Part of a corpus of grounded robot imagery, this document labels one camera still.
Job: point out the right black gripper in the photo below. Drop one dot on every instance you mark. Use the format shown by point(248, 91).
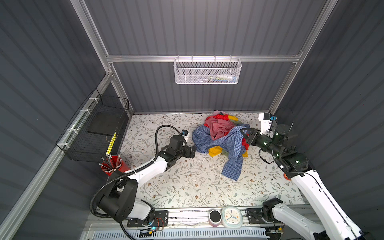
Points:
point(252, 135)

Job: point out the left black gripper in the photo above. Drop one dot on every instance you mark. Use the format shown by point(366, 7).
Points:
point(187, 151)

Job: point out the blue checkered cloth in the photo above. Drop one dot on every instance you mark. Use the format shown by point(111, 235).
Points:
point(203, 141)

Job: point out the red cloth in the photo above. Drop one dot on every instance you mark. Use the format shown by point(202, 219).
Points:
point(222, 117)

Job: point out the dusty pink cloth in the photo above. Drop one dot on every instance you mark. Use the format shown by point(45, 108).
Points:
point(220, 127)

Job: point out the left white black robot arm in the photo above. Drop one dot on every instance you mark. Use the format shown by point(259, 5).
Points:
point(118, 200)

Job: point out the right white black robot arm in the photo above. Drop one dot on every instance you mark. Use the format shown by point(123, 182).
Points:
point(335, 223)

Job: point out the olive green cloth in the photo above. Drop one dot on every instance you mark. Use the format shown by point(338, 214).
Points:
point(234, 142)

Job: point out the yellow cloth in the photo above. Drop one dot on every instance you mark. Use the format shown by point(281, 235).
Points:
point(218, 150)

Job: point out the light pink cloth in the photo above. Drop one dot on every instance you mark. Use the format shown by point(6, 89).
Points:
point(219, 113)

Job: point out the floral table mat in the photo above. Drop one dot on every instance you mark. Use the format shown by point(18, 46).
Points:
point(198, 182)

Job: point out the black round speaker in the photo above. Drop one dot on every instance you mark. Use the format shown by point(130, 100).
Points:
point(215, 218)

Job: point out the red pen cup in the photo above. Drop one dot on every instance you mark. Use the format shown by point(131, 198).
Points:
point(113, 163)

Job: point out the white mint alarm clock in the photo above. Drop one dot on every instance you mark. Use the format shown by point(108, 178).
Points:
point(232, 217)

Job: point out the yellow ruler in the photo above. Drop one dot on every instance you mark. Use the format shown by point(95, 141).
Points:
point(111, 145)

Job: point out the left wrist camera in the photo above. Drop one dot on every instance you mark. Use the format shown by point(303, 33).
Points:
point(185, 134)

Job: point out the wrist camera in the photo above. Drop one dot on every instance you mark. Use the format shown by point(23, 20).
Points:
point(266, 119)
point(185, 134)

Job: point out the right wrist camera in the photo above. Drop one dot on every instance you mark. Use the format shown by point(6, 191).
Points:
point(266, 119)

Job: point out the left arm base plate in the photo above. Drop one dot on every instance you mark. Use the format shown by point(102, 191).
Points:
point(155, 219)

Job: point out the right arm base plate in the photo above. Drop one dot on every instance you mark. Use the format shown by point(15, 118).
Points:
point(257, 216)

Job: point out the white wire mesh basket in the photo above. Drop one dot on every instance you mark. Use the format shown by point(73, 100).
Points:
point(207, 71)

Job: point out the white vented cable tray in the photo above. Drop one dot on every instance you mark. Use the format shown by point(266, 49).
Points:
point(202, 233)

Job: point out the black wire basket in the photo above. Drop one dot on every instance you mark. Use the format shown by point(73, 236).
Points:
point(88, 137)

